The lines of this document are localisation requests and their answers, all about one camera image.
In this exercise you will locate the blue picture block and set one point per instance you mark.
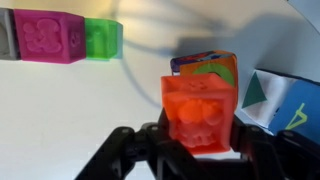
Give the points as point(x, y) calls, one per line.
point(300, 111)

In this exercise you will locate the white picture block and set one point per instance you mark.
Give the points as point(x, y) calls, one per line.
point(264, 95)

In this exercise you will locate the purple orange picture block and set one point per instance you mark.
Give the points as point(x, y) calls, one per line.
point(221, 63)

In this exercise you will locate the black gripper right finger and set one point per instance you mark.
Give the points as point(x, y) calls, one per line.
point(245, 138)

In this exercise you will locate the round white table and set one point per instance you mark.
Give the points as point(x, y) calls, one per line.
point(53, 117)

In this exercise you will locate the orange embossed block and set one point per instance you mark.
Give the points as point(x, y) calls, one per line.
point(200, 111)

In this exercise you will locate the magenta embossed block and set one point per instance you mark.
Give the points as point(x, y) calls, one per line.
point(50, 36)

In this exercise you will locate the green translucent block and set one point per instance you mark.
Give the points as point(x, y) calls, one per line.
point(102, 38)

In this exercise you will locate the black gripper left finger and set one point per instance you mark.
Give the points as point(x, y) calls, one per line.
point(163, 126)

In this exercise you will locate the grey embossed block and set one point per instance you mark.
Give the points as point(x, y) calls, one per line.
point(9, 47)

